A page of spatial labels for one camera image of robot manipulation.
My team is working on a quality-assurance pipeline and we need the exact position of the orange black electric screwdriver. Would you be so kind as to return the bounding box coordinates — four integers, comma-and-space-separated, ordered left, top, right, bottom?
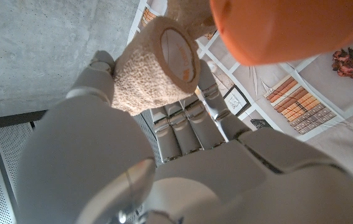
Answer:
209, 0, 353, 67

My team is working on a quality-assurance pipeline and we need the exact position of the printed bookshelf backdrop cloth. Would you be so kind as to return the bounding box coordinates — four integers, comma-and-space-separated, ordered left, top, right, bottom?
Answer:
126, 0, 353, 197

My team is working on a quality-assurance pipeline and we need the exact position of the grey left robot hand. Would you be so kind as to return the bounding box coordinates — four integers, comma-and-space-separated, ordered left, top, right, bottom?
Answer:
16, 50, 353, 224

